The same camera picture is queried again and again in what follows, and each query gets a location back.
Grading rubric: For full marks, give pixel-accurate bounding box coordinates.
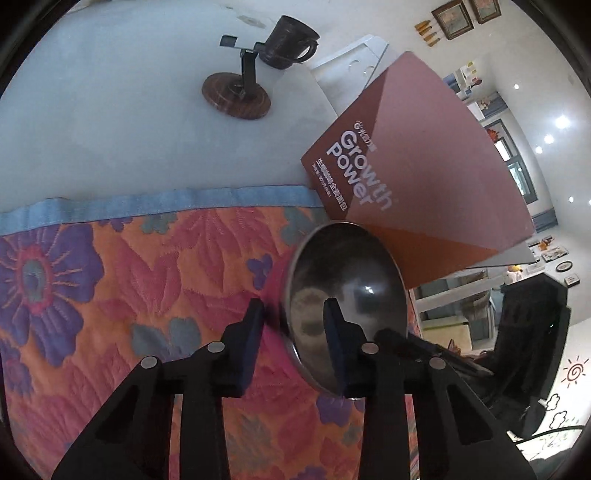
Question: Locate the red steel bowl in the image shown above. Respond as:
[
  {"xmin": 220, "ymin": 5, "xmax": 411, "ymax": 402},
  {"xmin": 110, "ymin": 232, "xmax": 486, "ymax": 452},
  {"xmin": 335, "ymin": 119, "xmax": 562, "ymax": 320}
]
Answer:
[{"xmin": 270, "ymin": 222, "xmax": 408, "ymax": 396}]

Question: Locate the orange floral tablecloth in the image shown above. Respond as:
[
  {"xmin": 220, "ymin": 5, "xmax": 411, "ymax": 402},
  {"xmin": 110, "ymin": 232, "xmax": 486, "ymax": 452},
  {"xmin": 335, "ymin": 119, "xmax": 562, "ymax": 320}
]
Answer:
[{"xmin": 1, "ymin": 186, "xmax": 365, "ymax": 479}]

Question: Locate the maroon orange book box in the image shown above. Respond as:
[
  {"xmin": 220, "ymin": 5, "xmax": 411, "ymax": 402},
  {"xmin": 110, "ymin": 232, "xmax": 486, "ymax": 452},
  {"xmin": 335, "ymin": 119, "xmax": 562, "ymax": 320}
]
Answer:
[{"xmin": 301, "ymin": 52, "xmax": 535, "ymax": 288}]

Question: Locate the white chair far right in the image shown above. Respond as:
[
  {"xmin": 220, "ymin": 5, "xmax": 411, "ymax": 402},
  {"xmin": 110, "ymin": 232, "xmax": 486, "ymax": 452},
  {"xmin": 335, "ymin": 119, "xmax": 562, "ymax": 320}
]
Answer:
[{"xmin": 311, "ymin": 35, "xmax": 389, "ymax": 115}]

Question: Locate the small framed picture lower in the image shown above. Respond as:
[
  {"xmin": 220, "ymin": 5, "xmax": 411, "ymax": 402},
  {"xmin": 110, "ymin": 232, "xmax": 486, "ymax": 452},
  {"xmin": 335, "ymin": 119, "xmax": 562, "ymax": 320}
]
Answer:
[{"xmin": 432, "ymin": 0, "xmax": 474, "ymax": 40}]

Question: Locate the small framed picture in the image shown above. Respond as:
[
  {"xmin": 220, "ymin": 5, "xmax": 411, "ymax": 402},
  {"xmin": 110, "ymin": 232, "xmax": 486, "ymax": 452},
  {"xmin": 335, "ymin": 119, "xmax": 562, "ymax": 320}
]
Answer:
[
  {"xmin": 432, "ymin": 0, "xmax": 474, "ymax": 40},
  {"xmin": 469, "ymin": 0, "xmax": 502, "ymax": 24}
]

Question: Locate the small framed picture upper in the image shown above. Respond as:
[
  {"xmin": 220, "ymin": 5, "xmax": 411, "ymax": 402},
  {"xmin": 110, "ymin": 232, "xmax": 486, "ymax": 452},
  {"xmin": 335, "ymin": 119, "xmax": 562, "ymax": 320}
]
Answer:
[{"xmin": 469, "ymin": 0, "xmax": 502, "ymax": 24}]

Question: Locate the black mug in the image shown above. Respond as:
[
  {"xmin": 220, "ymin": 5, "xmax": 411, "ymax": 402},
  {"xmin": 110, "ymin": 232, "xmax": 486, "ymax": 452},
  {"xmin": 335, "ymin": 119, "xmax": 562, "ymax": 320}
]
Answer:
[{"xmin": 259, "ymin": 15, "xmax": 320, "ymax": 70}]

